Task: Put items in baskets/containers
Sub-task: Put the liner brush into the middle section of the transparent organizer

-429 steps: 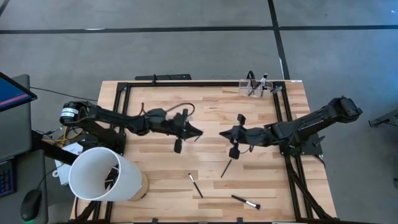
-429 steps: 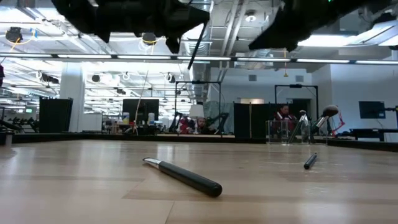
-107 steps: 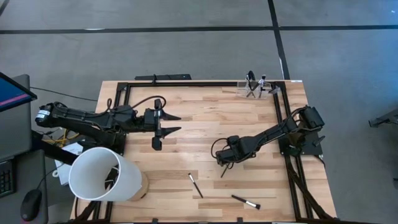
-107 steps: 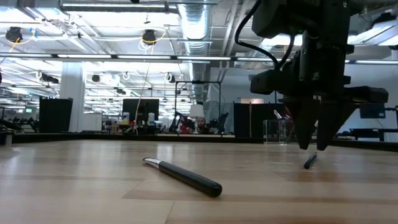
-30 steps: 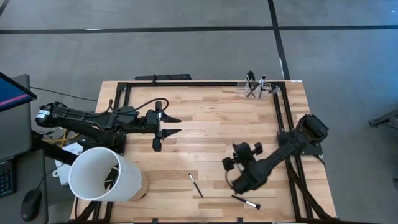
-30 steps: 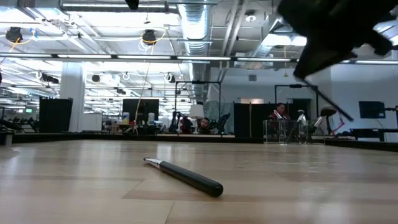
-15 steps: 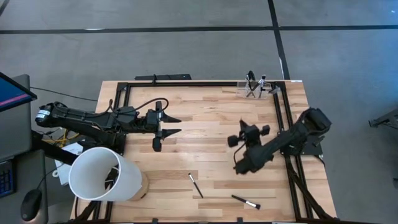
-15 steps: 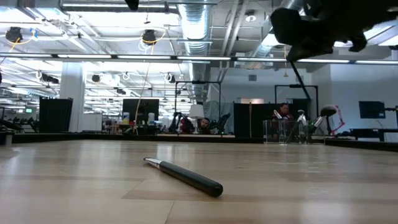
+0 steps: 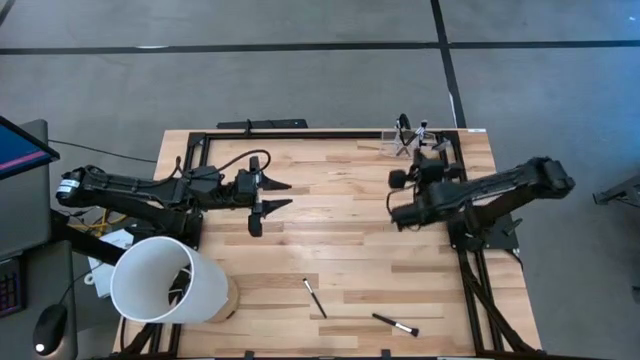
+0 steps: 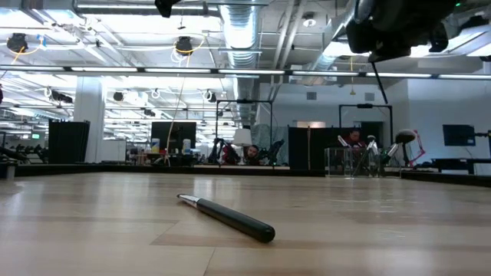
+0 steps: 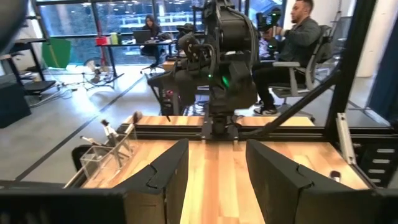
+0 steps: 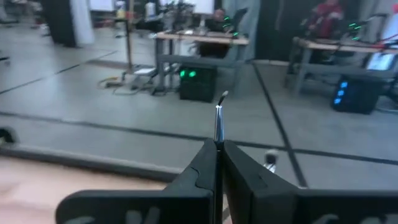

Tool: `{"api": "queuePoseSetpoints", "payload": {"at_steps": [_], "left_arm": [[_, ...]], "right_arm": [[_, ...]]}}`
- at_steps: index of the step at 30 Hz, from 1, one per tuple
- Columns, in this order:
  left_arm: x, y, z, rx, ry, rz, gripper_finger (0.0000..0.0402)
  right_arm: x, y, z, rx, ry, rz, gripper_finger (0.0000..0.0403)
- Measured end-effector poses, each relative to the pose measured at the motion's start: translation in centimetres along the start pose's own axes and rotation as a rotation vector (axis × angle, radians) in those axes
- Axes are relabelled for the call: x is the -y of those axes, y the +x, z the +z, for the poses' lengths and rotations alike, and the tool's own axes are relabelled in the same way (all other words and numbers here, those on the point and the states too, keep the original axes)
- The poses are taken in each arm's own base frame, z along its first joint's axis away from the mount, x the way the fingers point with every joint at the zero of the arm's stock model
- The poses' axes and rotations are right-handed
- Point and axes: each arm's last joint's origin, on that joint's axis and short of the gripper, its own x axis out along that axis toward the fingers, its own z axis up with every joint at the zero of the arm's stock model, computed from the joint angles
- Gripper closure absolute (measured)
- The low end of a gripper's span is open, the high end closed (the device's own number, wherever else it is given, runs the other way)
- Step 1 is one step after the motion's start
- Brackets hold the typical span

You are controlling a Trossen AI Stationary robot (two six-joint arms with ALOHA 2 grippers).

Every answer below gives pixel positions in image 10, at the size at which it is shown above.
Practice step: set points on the white background table lamp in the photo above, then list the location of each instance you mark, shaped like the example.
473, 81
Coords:
242, 138

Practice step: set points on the clear acrylic container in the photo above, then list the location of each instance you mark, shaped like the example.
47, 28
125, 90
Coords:
360, 165

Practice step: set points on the black partition panel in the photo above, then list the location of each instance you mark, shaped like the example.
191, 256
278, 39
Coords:
69, 142

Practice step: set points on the black background rig frame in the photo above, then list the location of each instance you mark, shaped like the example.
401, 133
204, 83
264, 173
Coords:
364, 106
244, 102

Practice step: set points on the black ceiling device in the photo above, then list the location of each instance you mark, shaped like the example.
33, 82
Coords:
184, 46
17, 42

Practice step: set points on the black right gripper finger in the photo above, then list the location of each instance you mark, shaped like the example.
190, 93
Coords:
391, 53

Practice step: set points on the small gray cylinder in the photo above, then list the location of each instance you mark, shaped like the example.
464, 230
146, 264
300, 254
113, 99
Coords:
10, 170

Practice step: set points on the person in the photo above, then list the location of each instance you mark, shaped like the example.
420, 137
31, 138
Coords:
252, 153
353, 137

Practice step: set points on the black background desk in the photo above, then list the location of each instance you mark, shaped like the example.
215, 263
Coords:
460, 163

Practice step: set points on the black background robot arm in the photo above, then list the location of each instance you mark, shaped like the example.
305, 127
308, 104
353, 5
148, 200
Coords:
220, 149
272, 151

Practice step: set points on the wide black partition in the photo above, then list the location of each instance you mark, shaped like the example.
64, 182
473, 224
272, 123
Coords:
314, 147

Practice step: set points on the dark mounted monitor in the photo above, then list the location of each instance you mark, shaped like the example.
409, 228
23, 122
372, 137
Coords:
459, 135

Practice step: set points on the red desk lamp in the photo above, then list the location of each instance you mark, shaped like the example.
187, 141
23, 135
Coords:
421, 151

